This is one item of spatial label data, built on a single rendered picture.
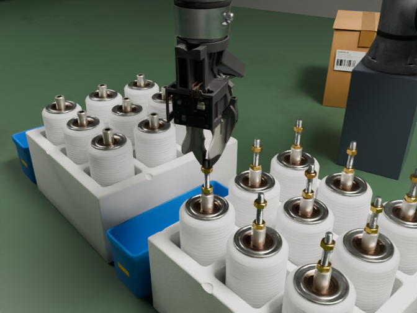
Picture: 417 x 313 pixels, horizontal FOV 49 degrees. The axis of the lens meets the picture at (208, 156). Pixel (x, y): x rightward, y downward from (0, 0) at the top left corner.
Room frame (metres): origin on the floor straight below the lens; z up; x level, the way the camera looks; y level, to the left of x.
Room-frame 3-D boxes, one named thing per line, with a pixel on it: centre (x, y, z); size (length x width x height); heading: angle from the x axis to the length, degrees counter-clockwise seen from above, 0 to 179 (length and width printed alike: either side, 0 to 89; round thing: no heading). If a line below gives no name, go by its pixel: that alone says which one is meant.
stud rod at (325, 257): (0.45, -0.15, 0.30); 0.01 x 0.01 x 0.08
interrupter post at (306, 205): (0.62, -0.16, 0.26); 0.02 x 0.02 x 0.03
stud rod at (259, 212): (0.54, -0.08, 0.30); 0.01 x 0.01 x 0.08
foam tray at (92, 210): (1.03, 0.20, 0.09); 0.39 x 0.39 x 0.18; 40
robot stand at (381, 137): (1.22, -0.51, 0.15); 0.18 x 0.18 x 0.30; 60
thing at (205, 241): (0.63, 0.00, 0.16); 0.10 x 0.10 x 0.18
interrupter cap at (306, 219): (0.62, -0.16, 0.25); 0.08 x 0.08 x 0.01
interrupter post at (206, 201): (0.63, 0.00, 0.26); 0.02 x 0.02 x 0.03
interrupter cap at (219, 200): (0.63, 0.00, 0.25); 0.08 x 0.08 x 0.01
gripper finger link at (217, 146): (0.61, -0.01, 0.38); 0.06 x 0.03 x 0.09; 158
